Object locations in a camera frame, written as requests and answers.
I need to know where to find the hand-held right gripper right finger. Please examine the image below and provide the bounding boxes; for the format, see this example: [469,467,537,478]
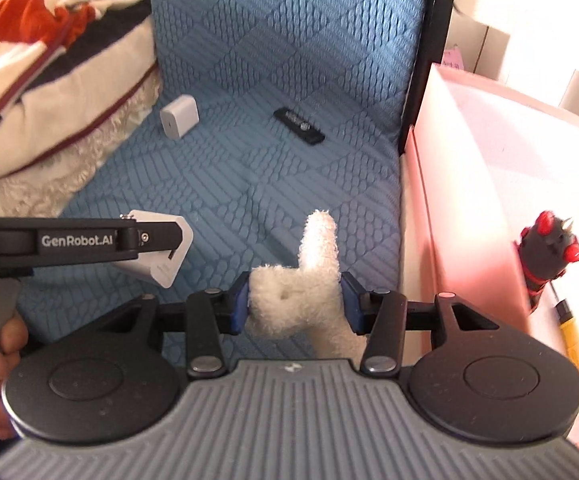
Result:
[338,271,476,377]

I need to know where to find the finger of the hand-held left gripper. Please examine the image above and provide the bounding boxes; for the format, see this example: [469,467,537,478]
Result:
[137,223,187,261]

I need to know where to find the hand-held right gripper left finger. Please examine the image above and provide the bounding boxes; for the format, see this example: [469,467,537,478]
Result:
[112,271,251,380]

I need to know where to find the white fluffy plush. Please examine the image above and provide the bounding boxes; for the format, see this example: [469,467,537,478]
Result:
[244,208,371,361]

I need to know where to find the pink box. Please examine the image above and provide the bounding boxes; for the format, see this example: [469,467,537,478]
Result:
[399,62,579,452]

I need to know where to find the red black toy robot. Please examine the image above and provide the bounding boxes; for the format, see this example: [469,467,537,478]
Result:
[519,210,579,316]

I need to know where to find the cream lace bedsheet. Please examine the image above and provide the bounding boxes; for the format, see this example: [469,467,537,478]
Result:
[0,67,165,221]

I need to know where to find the white charger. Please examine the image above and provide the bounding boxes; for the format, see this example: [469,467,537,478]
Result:
[160,94,201,140]

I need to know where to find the red white striped blanket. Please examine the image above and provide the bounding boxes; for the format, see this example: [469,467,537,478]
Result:
[0,0,159,184]

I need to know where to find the black flat stick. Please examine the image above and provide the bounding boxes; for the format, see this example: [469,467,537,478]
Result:
[274,106,327,147]

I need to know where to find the blue quilted mat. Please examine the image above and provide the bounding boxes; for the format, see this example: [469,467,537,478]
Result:
[17,0,433,362]

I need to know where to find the pink card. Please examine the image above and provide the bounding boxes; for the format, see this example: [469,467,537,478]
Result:
[442,45,465,71]

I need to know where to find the brown cardboard box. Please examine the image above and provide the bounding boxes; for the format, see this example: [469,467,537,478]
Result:
[444,7,513,81]

